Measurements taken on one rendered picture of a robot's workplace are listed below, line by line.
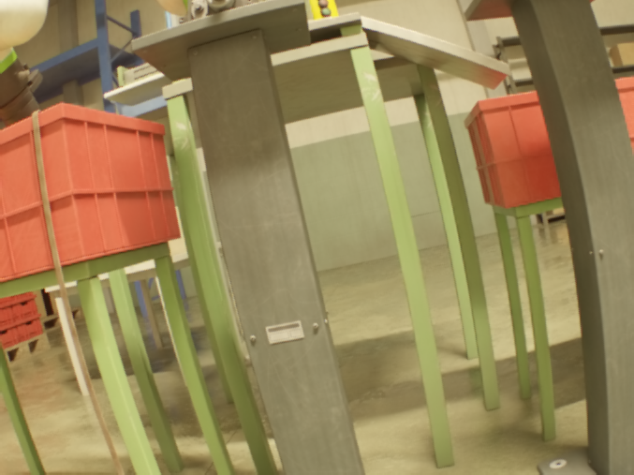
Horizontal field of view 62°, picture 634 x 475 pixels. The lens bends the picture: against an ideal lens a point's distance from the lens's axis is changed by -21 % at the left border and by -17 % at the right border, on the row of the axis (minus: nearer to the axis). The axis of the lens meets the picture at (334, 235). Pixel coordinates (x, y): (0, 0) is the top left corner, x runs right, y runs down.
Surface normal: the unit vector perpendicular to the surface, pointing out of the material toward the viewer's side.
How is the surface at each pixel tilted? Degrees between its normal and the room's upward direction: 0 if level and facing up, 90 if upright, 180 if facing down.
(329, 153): 90
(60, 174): 90
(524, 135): 90
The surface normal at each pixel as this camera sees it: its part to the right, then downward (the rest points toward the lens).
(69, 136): 0.97, -0.21
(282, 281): 0.00, 0.04
